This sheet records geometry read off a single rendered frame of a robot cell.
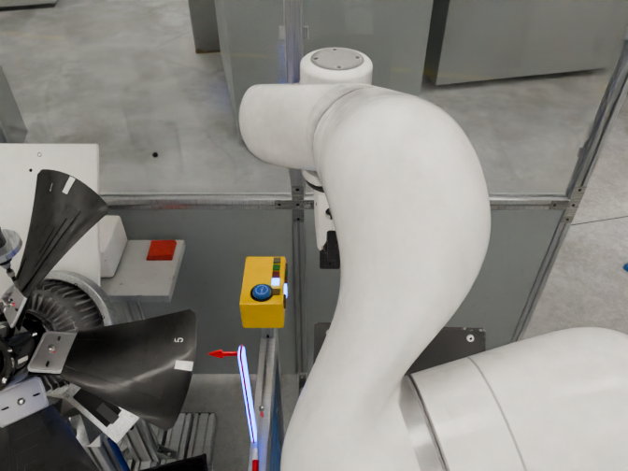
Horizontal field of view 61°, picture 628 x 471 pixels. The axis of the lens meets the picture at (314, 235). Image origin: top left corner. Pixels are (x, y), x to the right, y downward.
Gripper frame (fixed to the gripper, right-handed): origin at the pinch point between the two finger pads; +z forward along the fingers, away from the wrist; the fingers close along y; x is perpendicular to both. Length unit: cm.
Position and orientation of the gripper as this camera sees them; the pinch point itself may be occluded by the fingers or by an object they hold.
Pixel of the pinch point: (330, 256)
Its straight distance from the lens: 81.8
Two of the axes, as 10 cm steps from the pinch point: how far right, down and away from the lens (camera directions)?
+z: 0.0, 7.5, 6.7
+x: -10.0, -0.1, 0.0
